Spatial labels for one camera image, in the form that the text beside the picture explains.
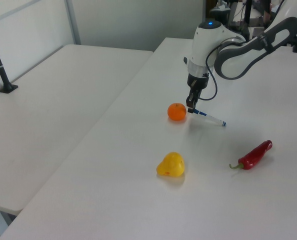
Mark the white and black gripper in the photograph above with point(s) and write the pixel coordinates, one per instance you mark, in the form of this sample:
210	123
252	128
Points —
198	82

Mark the blue and white marker pen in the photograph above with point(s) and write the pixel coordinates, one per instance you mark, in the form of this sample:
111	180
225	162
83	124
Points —
211	119

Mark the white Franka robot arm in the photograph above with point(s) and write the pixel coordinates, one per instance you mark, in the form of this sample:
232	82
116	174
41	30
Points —
206	42

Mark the orange mandarin fruit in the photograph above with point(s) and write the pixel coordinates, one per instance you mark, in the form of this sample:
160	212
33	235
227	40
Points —
177	112

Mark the red chili pepper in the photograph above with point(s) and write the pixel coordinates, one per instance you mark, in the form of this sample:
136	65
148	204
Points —
253	156

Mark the black background stand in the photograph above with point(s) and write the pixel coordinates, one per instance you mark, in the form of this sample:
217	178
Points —
248	12

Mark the white adjacent table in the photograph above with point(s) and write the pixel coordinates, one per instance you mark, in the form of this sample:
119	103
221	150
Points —
51	112

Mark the grey partition post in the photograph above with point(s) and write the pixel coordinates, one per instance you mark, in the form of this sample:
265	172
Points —
73	22

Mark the black camera pole with base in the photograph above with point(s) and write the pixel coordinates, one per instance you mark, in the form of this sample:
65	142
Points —
1	70

